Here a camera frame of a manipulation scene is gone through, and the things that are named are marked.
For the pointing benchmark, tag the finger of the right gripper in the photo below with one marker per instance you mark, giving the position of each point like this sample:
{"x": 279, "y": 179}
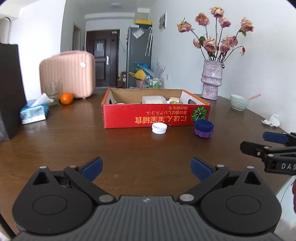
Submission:
{"x": 266, "y": 153}
{"x": 287, "y": 139}

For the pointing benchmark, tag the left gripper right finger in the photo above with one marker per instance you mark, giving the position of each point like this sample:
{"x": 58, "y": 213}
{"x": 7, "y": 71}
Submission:
{"x": 210, "y": 177}

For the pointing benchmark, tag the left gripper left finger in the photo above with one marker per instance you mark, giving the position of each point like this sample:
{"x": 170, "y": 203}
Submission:
{"x": 82, "y": 179}

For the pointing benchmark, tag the purple gear lid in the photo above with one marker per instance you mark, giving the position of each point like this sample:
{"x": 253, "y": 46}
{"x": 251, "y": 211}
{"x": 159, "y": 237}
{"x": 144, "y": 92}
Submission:
{"x": 203, "y": 134}

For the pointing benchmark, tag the blue gear lid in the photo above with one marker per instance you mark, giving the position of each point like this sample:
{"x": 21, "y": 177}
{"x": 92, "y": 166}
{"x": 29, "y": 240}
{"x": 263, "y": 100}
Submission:
{"x": 203, "y": 125}

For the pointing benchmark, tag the white ridged jar lid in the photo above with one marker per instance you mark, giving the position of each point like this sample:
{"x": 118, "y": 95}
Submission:
{"x": 159, "y": 128}

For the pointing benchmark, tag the beige toothpick box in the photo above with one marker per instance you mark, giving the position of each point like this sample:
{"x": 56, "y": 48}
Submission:
{"x": 174, "y": 100}

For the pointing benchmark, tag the translucent white plastic bottle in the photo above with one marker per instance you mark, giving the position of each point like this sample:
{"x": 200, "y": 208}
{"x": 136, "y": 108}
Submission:
{"x": 154, "y": 99}

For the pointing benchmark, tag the crumpled white tissue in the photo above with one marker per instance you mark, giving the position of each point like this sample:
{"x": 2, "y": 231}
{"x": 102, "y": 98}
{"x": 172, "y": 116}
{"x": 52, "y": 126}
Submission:
{"x": 272, "y": 122}

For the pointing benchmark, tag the pale green bowl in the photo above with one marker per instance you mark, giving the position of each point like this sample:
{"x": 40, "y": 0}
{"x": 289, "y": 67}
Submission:
{"x": 238, "y": 103}

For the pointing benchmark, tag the pink spoon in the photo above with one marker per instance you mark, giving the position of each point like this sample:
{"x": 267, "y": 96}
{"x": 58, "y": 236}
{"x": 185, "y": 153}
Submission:
{"x": 253, "y": 97}

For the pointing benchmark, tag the pink ceramic vase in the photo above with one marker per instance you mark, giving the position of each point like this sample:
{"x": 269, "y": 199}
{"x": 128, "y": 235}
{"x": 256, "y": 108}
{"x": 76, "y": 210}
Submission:
{"x": 212, "y": 79}

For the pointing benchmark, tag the red cardboard box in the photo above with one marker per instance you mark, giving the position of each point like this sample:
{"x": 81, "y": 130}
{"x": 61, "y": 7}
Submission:
{"x": 135, "y": 114}

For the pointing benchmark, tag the orange fruit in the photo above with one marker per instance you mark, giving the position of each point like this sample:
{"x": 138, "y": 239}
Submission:
{"x": 66, "y": 98}

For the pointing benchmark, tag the blue tissue pack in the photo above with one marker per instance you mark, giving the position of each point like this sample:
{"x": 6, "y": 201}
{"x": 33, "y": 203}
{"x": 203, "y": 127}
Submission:
{"x": 36, "y": 110}

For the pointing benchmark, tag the glass cup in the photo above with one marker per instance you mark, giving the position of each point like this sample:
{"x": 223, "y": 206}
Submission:
{"x": 53, "y": 90}

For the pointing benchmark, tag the dried pink roses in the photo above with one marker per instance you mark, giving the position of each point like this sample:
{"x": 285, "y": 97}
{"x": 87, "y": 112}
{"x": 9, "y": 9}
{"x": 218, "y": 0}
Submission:
{"x": 216, "y": 48}

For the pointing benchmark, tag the black paper bag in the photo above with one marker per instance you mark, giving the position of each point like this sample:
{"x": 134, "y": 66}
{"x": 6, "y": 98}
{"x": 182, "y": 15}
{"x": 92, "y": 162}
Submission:
{"x": 12, "y": 92}

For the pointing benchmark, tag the pink suitcase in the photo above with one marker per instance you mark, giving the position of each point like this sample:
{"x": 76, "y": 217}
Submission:
{"x": 75, "y": 70}

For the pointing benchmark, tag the dark brown door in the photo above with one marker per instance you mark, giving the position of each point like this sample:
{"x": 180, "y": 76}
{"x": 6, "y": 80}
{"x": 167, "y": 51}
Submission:
{"x": 104, "y": 46}

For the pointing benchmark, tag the grey refrigerator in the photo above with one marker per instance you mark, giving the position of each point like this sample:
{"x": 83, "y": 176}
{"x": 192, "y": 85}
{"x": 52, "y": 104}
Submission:
{"x": 139, "y": 47}

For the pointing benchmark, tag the yellow box on fridge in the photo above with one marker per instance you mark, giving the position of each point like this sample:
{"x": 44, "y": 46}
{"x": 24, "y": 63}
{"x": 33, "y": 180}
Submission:
{"x": 143, "y": 22}

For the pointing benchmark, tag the wall electrical panel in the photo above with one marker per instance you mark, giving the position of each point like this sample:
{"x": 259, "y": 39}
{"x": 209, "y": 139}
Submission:
{"x": 163, "y": 21}

